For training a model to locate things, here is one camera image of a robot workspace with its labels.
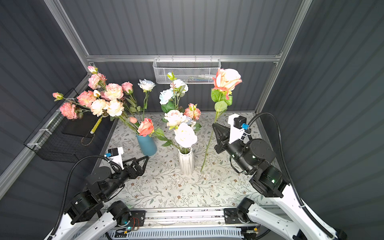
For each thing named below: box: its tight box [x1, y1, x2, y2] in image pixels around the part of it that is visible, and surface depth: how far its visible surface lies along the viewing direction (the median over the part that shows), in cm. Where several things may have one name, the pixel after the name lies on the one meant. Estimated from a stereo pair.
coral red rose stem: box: [137, 118, 181, 151], surface depth 59 cm
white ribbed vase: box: [178, 148, 195, 176], surface depth 77 cm
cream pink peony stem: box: [164, 109, 187, 130], surface depth 56 cm
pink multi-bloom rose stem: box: [87, 65, 108, 92], surface depth 63 cm
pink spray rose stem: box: [52, 92, 91, 120], surface depth 63 cm
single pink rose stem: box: [121, 81, 142, 134], surface depth 76 cm
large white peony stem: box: [175, 122, 198, 155], surface depth 50 cm
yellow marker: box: [90, 116, 103, 134], surface depth 77 cm
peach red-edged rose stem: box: [200, 68, 243, 172], surface depth 42 cm
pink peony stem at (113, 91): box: [102, 83, 124, 101], surface depth 65 cm
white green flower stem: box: [159, 71, 189, 113], surface depth 62 cm
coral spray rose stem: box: [184, 103, 201, 121], surface depth 64 cm
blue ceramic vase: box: [136, 135, 158, 156], surface depth 90 cm
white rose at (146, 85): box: [137, 79, 156, 121], surface depth 74 cm
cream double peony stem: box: [90, 99, 140, 135], surface depth 65 cm
